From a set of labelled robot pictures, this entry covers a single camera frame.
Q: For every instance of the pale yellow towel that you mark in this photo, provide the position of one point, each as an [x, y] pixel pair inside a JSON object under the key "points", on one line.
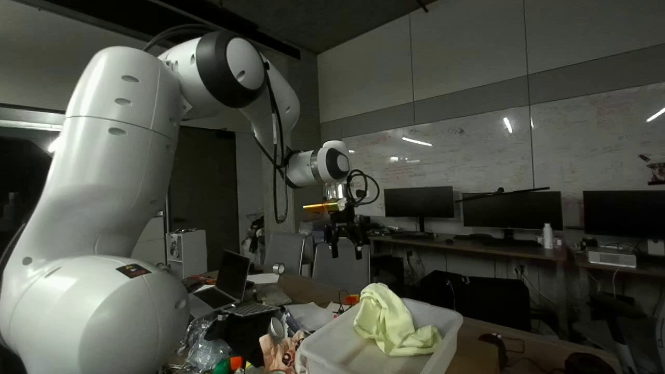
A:
{"points": [[384, 320]]}

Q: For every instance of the black monitor left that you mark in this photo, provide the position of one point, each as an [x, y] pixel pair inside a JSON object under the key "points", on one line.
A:
{"points": [[424, 203]]}

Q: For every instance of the black monitor middle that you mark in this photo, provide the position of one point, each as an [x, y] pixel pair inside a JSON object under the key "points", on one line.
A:
{"points": [[512, 211]]}

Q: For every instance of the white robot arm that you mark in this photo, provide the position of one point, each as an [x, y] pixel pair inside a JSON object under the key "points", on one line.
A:
{"points": [[76, 301]]}

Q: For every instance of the white spray bottle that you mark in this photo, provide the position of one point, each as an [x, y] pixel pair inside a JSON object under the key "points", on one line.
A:
{"points": [[547, 237]]}

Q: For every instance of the open laptop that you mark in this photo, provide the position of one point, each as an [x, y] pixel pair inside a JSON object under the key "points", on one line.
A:
{"points": [[227, 292]]}

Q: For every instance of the pink t-shirt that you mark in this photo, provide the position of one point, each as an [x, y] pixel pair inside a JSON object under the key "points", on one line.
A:
{"points": [[279, 355]]}

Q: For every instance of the grey office chair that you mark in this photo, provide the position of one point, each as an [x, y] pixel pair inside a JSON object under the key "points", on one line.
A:
{"points": [[348, 270]]}

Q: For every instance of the black monitor right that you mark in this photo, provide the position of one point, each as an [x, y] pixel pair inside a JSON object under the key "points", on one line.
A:
{"points": [[623, 213]]}

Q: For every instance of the black monitor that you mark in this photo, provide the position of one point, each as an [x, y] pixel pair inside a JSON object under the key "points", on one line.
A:
{"points": [[623, 213], [512, 211], [424, 203]]}

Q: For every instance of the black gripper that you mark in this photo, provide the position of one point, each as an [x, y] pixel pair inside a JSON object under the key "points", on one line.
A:
{"points": [[348, 224]]}

